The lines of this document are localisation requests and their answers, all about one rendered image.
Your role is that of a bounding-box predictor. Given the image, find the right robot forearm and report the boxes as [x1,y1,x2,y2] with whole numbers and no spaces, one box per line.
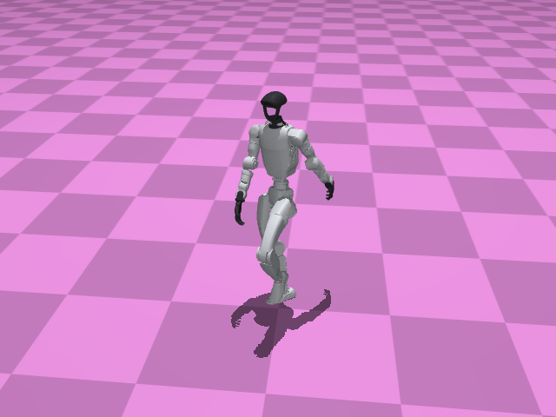
[235,160,254,200]

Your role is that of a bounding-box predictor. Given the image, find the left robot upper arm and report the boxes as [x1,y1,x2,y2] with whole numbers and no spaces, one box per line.
[288,129,317,170]

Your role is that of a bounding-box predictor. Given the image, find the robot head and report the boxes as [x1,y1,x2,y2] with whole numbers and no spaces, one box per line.
[261,91,287,129]

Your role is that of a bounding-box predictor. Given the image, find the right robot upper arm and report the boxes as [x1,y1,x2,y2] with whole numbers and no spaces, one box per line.
[243,125,261,169]

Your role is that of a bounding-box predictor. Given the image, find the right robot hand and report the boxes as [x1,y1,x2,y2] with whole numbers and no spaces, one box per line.
[235,191,245,225]

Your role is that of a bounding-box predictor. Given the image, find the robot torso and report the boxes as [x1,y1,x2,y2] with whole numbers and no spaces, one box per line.
[258,120,299,206]

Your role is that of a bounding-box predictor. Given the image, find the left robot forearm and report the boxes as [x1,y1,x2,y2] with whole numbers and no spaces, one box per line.
[313,157,333,185]

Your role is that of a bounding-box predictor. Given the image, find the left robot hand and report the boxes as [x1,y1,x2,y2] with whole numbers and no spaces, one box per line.
[325,180,334,200]

